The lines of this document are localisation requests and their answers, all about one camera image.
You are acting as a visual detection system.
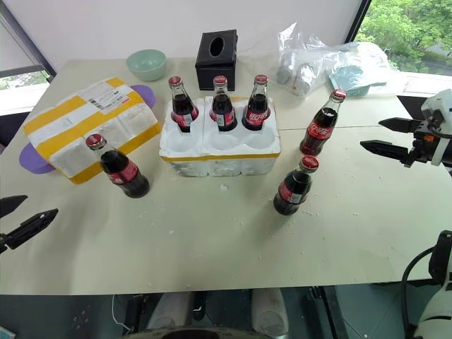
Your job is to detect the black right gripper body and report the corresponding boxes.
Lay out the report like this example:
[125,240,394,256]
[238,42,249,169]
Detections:
[404,119,444,167]

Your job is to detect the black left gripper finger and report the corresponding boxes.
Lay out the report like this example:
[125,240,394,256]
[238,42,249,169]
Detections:
[0,194,29,219]
[6,208,59,250]

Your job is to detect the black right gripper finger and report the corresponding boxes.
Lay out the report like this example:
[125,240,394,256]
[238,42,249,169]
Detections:
[378,117,424,133]
[359,139,412,167]

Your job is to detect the glass cola bottle red cap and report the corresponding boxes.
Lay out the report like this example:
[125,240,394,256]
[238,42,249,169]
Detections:
[85,133,151,200]
[168,76,200,134]
[208,75,238,133]
[241,73,272,131]
[273,155,321,217]
[299,89,348,157]

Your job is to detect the foam box with yellow tape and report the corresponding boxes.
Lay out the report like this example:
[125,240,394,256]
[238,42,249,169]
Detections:
[23,77,159,186]

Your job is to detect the white foam bottle tray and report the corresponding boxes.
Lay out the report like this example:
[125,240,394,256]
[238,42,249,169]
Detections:
[158,95,282,179]

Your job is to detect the black tissue box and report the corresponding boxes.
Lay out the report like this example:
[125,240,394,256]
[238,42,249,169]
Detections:
[195,29,239,90]

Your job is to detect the purple plate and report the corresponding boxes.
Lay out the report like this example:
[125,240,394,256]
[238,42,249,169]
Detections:
[18,83,157,176]

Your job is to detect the clear plastic bag teal tray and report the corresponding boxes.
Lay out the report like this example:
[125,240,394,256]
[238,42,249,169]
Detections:
[323,41,408,99]

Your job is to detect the clear plastic bag white rolls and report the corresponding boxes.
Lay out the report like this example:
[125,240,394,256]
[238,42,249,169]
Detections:
[276,22,340,97]

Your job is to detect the grey rounded shape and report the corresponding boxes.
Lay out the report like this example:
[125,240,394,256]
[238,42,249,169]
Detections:
[251,287,287,337]
[145,292,195,331]

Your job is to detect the metal table leg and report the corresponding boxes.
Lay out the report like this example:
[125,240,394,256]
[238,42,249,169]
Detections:
[306,285,351,339]

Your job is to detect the mint green bowl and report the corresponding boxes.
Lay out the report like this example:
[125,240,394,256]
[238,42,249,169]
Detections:
[126,49,167,83]

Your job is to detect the dark window frame bar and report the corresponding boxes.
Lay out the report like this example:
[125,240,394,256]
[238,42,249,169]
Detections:
[0,0,58,79]
[345,0,373,42]

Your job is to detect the thin white cable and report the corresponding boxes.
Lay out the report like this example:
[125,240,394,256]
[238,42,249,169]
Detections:
[111,295,130,333]

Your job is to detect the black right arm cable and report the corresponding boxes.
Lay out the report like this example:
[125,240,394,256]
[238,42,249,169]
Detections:
[401,246,439,339]

